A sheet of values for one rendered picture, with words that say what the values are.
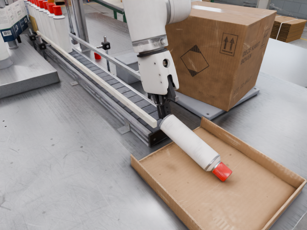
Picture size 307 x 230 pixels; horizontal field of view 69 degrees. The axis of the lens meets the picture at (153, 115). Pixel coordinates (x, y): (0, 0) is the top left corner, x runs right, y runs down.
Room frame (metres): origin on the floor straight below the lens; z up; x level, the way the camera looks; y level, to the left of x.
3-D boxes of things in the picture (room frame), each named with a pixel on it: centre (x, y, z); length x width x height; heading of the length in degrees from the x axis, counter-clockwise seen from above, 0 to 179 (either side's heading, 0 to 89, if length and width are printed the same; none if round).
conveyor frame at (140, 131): (1.13, 0.48, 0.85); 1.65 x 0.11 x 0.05; 38
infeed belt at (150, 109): (1.13, 0.48, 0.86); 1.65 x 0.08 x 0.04; 38
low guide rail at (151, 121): (0.88, 0.33, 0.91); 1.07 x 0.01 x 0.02; 38
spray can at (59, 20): (1.06, 0.42, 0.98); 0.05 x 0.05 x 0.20
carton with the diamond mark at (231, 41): (0.78, -0.21, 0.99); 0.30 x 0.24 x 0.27; 49
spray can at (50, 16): (1.10, 0.45, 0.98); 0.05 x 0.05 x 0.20
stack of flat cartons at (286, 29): (4.31, -2.34, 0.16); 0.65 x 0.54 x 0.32; 35
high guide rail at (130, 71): (0.93, 0.27, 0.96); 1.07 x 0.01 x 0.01; 38
